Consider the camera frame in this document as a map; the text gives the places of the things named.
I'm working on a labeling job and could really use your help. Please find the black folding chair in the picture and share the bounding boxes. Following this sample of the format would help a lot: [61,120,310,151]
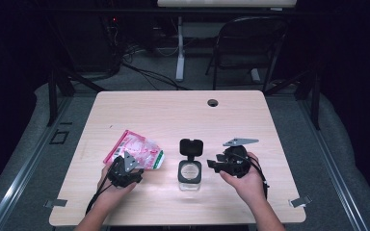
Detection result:
[205,15,290,92]

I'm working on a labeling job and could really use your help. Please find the person's left hand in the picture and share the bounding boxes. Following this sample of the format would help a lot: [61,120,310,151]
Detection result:
[94,162,138,210]

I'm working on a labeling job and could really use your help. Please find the clear jar with black lid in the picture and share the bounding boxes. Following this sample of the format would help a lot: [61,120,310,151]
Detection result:
[177,138,204,192]

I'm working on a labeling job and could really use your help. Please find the right hand-held gripper black cable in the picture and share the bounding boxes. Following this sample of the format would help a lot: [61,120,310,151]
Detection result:
[234,152,270,200]

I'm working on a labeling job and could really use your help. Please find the person's right hand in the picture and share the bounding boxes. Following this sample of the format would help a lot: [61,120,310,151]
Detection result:
[219,151,268,206]

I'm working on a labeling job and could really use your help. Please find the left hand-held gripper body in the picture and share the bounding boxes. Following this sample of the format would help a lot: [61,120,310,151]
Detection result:
[107,150,144,189]

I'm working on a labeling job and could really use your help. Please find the black floor cables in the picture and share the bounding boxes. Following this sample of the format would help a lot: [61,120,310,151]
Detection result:
[121,61,191,91]

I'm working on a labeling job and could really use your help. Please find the hand-held gripper black cable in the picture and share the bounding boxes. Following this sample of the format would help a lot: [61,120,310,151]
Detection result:
[234,152,270,200]
[85,179,115,216]

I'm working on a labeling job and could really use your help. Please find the pink and white plastic bag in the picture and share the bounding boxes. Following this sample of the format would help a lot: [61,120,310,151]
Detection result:
[103,129,166,171]

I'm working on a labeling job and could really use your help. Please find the aluminium floor rail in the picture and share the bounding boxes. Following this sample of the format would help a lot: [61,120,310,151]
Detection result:
[297,99,370,231]
[0,95,73,231]

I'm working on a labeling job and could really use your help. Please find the white desk leg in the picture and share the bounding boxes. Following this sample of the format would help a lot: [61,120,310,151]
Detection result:
[175,15,186,83]

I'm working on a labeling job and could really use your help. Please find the black metal stand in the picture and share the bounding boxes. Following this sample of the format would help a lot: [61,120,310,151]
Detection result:
[263,68,322,131]
[46,66,107,128]

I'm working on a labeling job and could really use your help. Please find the left hand-held gripper black cable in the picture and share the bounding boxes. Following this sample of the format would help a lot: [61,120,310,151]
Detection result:
[85,179,115,216]

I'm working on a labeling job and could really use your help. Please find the grey tape piece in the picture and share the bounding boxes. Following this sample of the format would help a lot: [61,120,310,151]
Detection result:
[288,195,312,208]
[43,198,68,209]

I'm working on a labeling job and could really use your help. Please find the tangled cable bundle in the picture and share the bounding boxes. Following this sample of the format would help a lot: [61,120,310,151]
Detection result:
[107,15,181,65]

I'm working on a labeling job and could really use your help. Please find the dark computer tower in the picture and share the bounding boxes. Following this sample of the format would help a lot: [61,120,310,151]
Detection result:
[52,13,123,73]

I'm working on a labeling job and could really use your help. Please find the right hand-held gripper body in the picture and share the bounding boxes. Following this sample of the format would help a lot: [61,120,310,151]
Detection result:
[223,138,259,179]

